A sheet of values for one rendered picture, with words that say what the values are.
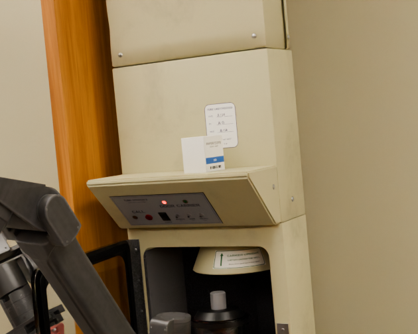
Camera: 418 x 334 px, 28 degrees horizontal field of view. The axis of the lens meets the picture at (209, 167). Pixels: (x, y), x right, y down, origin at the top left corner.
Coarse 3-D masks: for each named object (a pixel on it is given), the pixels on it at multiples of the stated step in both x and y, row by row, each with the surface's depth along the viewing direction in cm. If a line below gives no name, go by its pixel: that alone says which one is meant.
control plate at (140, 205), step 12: (120, 204) 149; (132, 204) 147; (144, 204) 146; (156, 204) 145; (168, 204) 144; (180, 204) 143; (192, 204) 142; (204, 204) 141; (132, 216) 151; (144, 216) 149; (156, 216) 148; (180, 216) 146; (192, 216) 145; (204, 216) 144; (216, 216) 143
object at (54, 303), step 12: (96, 264) 145; (108, 264) 148; (120, 264) 152; (108, 276) 148; (120, 276) 152; (48, 288) 131; (108, 288) 148; (120, 288) 152; (36, 300) 128; (48, 300) 131; (60, 300) 134; (120, 300) 152; (36, 312) 128; (48, 312) 131; (60, 312) 134; (36, 324) 129; (60, 324) 134; (72, 324) 137
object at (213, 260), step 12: (204, 252) 155; (216, 252) 152; (228, 252) 151; (240, 252) 151; (252, 252) 151; (264, 252) 152; (204, 264) 153; (216, 264) 151; (228, 264) 150; (240, 264) 150; (252, 264) 150; (264, 264) 151
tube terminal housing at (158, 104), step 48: (144, 96) 153; (192, 96) 149; (240, 96) 144; (288, 96) 148; (144, 144) 154; (240, 144) 145; (288, 144) 147; (288, 192) 146; (144, 240) 156; (192, 240) 151; (240, 240) 147; (288, 240) 144; (144, 288) 157; (288, 288) 143
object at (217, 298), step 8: (216, 296) 149; (224, 296) 150; (216, 304) 149; (224, 304) 149; (200, 312) 148; (208, 312) 147; (216, 312) 147; (224, 312) 147; (232, 312) 147; (240, 312) 149; (200, 320) 147; (208, 320) 146; (216, 320) 146; (224, 320) 146
